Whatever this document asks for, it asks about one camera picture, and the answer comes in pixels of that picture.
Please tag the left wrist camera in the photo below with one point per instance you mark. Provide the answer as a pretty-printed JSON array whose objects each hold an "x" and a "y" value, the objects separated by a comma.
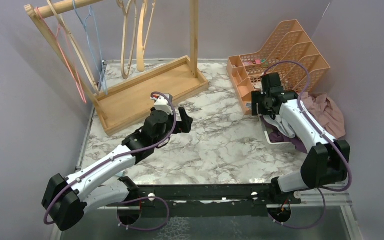
[{"x": 162, "y": 104}]

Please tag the wooden hanger left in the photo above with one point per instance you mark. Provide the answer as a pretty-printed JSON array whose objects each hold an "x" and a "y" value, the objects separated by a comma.
[{"x": 76, "y": 47}]

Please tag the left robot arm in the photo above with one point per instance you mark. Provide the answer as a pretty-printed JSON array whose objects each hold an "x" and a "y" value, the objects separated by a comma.
[{"x": 65, "y": 198}]

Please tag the wooden hanger right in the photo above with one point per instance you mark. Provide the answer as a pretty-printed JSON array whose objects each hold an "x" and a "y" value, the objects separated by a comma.
[{"x": 141, "y": 42}]

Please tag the pink wire hanger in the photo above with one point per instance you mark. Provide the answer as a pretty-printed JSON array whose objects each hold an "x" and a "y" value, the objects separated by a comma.
[{"x": 74, "y": 72}]

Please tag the wooden clothes rack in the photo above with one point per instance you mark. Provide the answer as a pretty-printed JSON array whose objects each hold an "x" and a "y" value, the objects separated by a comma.
[{"x": 127, "y": 103}]

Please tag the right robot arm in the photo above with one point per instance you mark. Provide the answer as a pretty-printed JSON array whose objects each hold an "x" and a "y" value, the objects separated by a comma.
[{"x": 327, "y": 160}]

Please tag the white perforated basket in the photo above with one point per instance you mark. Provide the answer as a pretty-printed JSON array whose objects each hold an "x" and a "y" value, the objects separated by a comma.
[{"x": 274, "y": 135}]

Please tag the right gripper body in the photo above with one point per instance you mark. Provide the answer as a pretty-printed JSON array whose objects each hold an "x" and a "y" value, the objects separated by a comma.
[{"x": 265, "y": 94}]

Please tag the pink skirt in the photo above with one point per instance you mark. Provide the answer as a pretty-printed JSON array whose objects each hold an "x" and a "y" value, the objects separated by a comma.
[{"x": 326, "y": 112}]

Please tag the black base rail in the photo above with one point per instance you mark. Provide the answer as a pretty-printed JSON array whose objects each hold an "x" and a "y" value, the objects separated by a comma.
[{"x": 202, "y": 200}]

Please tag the orange plastic desk organizer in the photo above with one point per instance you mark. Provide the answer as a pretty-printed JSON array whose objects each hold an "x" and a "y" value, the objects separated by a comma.
[{"x": 288, "y": 43}]

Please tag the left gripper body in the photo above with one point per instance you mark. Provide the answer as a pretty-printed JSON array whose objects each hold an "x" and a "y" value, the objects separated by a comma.
[{"x": 170, "y": 124}]

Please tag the purple garment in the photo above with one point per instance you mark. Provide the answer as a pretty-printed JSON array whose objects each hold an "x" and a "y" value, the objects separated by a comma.
[{"x": 299, "y": 145}]

